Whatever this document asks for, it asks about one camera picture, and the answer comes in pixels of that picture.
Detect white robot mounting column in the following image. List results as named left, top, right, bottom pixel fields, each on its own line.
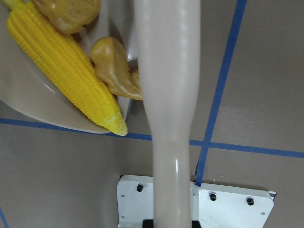
left=117, top=175, right=276, bottom=228

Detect beige brush black bristles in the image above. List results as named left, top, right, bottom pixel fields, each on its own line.
left=134, top=0, right=201, bottom=224

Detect yellow toy corn cob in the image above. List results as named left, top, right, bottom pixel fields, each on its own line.
left=4, top=0, right=128, bottom=136

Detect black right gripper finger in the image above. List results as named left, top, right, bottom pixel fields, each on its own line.
left=142, top=219, right=201, bottom=228

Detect brown toy potato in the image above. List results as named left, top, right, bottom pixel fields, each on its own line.
left=33, top=0, right=101, bottom=34

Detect toy ginger root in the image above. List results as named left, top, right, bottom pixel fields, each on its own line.
left=90, top=36, right=143, bottom=101

